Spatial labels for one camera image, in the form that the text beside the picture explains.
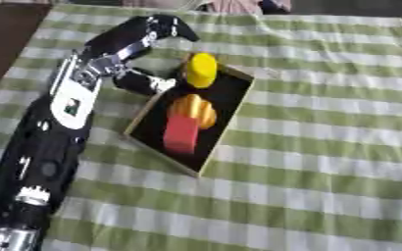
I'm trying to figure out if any orange ridged toy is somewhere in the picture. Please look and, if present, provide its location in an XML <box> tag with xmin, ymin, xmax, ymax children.
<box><xmin>167</xmin><ymin>93</ymin><xmax>219</xmax><ymax>130</ymax></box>

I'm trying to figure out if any red rectangular block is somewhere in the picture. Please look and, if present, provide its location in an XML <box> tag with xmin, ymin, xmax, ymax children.
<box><xmin>161</xmin><ymin>114</ymin><xmax>203</xmax><ymax>156</ymax></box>

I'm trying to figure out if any cardboard box black inside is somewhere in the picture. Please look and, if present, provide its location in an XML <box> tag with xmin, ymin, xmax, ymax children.
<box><xmin>122</xmin><ymin>52</ymin><xmax>256</xmax><ymax>178</ymax></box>

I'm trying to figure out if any person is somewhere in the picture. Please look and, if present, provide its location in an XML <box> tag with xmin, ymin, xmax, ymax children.
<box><xmin>117</xmin><ymin>0</ymin><xmax>296</xmax><ymax>16</ymax></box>

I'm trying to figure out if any yellow cylinder block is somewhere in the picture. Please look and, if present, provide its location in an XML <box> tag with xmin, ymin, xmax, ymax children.
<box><xmin>183</xmin><ymin>52</ymin><xmax>221</xmax><ymax>89</ymax></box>

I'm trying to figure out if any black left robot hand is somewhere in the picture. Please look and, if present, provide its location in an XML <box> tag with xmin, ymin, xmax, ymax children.
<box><xmin>72</xmin><ymin>14</ymin><xmax>201</xmax><ymax>97</ymax></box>

